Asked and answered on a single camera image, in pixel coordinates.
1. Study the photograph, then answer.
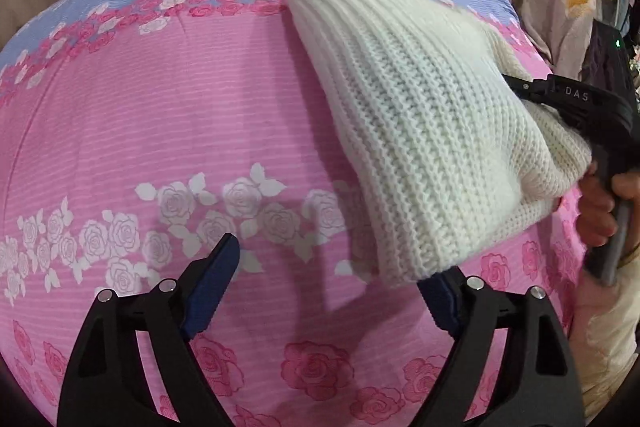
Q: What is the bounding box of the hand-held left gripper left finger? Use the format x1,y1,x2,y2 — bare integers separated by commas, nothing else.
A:
57,233,241,427

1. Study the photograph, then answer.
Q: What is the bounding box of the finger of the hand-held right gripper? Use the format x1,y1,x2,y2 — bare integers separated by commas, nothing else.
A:
502,74,549,101

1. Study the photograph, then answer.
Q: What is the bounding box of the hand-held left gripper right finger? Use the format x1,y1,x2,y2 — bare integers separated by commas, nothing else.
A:
420,267,586,427

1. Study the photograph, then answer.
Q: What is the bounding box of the white knitted sweater red patch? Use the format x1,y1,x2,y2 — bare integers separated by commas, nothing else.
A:
282,0,594,289

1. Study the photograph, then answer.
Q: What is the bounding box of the person's right forearm cream sleeve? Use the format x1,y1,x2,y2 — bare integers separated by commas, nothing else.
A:
567,247,640,425

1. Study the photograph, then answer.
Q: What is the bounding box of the person's right hand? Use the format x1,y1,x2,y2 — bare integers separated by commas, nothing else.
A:
578,161,640,251

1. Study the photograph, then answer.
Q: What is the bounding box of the pink floral bed sheet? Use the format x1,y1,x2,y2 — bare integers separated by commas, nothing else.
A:
0,0,596,427

